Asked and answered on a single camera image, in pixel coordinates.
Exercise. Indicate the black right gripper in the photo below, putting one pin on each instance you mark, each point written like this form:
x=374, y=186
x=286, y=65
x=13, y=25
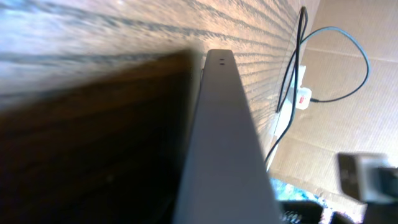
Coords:
x=311, y=212

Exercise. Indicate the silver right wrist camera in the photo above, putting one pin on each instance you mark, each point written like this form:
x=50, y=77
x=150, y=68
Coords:
x=367, y=177

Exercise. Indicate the Galaxy S24+ smartphone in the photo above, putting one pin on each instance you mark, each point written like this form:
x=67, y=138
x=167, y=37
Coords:
x=224, y=179

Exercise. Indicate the white charger plug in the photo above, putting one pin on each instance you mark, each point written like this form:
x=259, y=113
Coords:
x=303, y=97

